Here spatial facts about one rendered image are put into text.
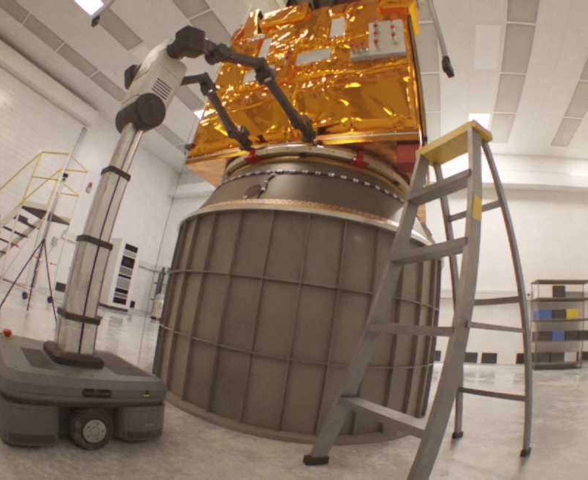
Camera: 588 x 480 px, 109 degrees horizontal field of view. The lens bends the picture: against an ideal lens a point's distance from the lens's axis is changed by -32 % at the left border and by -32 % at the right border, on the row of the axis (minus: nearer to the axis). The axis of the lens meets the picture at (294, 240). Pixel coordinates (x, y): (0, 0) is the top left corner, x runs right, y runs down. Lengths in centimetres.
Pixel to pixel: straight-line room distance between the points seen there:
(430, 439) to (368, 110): 189
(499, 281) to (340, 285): 618
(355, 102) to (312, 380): 177
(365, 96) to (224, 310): 166
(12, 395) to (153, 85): 125
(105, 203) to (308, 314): 105
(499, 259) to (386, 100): 591
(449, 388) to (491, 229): 692
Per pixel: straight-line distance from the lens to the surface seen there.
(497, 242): 769
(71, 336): 121
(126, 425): 121
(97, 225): 124
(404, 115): 210
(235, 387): 163
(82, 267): 120
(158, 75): 146
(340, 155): 208
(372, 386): 170
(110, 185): 127
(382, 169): 221
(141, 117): 135
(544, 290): 725
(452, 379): 96
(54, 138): 919
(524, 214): 813
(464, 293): 101
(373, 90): 229
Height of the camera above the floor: 57
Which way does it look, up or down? 16 degrees up
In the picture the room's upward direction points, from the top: 9 degrees clockwise
